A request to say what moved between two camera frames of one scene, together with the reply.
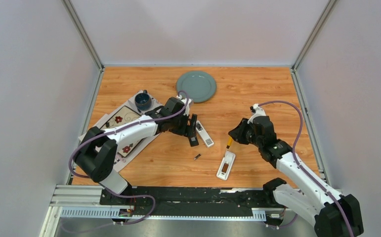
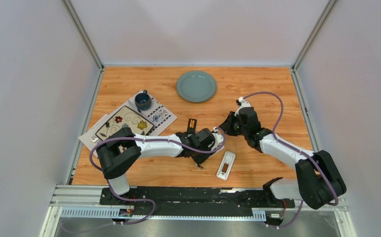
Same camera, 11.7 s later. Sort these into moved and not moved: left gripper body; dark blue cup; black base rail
Moved: left gripper body
Not moved: dark blue cup; black base rail
